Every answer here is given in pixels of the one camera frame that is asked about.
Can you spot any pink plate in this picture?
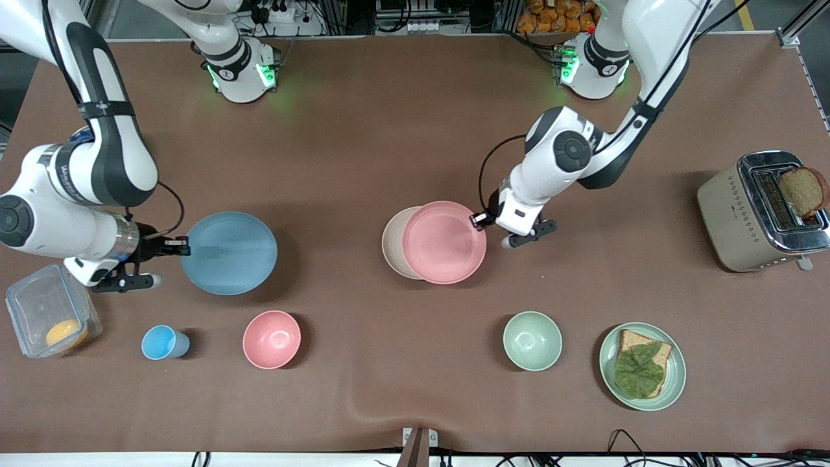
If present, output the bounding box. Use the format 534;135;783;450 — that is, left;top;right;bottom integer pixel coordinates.
401;201;487;285

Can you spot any blue plate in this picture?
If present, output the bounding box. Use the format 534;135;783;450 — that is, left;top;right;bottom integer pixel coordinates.
181;211;278;296

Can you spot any clear plastic container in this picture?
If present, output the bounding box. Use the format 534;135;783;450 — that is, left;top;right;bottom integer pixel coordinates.
5;263;103;359

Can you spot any orange round food piece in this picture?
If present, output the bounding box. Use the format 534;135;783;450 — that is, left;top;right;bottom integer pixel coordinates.
45;319;89;350

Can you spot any blue cup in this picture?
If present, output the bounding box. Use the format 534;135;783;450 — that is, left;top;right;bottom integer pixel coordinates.
141;324;191;361

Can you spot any beige plate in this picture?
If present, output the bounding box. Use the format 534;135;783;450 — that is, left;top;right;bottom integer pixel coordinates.
381;206;426;281

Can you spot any green bowl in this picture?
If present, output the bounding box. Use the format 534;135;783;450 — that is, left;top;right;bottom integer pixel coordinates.
503;311;563;372

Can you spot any brown table mat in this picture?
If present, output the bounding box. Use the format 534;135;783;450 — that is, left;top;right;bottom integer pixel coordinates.
0;36;830;455

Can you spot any pink bowl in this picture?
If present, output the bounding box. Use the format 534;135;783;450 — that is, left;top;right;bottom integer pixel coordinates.
243;310;302;370

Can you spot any brown bread slice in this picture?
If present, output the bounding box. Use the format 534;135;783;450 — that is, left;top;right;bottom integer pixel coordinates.
614;329;674;398

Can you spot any green lettuce leaf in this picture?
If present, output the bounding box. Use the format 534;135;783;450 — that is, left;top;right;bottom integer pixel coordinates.
613;342;667;400

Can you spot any bag of orange rolls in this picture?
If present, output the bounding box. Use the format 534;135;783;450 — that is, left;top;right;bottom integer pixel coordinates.
517;0;600;34

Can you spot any beige steel toaster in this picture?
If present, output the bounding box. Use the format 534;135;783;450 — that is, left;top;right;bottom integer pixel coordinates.
697;150;830;273

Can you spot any green plate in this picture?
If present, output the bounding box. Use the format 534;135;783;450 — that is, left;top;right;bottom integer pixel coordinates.
599;322;687;412

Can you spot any metal table clamp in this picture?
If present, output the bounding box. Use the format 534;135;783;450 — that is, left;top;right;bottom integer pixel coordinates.
397;427;439;467

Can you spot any white power strip with plugs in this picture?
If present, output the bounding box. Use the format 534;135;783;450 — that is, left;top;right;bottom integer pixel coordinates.
250;0;325;37

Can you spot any dark toast slice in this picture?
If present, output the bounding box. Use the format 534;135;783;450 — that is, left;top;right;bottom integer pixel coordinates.
778;167;830;220

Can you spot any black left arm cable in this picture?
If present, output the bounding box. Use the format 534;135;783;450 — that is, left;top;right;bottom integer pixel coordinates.
478;0;722;218

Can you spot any black looped floor cable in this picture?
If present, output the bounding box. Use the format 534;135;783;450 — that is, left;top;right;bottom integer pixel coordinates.
606;428;657;467

